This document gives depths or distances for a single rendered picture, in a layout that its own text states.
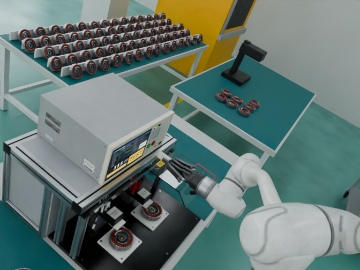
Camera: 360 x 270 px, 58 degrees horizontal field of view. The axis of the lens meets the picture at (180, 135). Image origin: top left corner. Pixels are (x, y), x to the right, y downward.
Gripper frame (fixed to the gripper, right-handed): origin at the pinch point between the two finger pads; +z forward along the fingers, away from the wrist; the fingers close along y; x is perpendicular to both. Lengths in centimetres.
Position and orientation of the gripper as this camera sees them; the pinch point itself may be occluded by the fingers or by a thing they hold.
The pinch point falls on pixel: (163, 157)
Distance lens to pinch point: 146.7
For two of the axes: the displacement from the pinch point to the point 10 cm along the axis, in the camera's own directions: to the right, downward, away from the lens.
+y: 5.1, -3.6, 7.8
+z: -8.0, -5.4, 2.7
